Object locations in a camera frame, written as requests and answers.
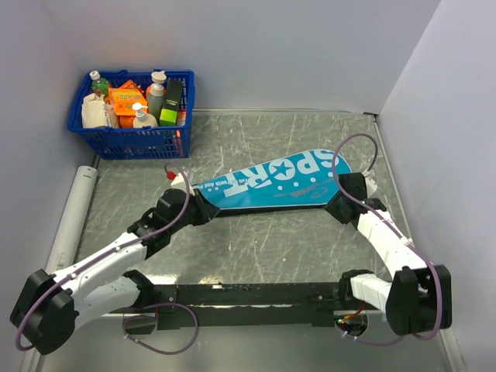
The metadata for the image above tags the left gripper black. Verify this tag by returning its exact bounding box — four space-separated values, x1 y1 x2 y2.
169 188 220 233

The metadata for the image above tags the blue SPORT racket cover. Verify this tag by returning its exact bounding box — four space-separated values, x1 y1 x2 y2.
195 149 352 212

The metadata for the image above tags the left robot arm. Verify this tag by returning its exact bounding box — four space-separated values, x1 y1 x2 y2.
10 188 220 355

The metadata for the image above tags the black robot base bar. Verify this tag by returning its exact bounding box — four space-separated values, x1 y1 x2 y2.
113 282 361 330

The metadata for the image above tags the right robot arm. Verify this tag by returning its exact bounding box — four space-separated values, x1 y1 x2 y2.
325 173 453 336

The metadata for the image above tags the blue plastic shopping basket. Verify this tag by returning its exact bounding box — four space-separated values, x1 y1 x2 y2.
67 70 195 160

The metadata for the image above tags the black and green box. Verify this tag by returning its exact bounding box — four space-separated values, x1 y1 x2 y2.
159 79 184 126

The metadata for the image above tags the small white pump bottle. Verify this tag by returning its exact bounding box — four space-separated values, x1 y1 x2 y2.
132 102 158 129

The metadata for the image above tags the orange round item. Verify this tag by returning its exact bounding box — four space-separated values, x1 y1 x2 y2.
119 115 135 129

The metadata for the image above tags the grey bottle white pump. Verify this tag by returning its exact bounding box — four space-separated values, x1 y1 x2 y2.
146 71 167 122

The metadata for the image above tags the orange snack box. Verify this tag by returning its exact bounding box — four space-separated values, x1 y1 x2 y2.
108 88 147 116

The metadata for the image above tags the beige cloth bag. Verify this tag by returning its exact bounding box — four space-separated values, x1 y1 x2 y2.
81 93 119 129

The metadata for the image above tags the green bottle white cap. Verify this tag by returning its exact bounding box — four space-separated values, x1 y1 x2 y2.
89 71 111 98

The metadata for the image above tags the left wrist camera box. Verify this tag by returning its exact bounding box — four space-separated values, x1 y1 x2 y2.
166 170 194 192

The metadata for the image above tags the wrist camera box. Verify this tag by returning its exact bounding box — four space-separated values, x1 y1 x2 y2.
166 170 194 192
363 171 378 198

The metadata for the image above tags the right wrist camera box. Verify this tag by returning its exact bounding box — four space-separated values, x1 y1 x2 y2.
363 171 378 198

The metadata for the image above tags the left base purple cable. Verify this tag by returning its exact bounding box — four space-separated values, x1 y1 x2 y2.
122 304 199 356

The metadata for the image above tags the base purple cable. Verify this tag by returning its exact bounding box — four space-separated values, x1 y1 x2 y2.
335 321 404 346
122 304 199 356

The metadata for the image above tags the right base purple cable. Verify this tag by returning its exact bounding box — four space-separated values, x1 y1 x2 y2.
335 321 404 346

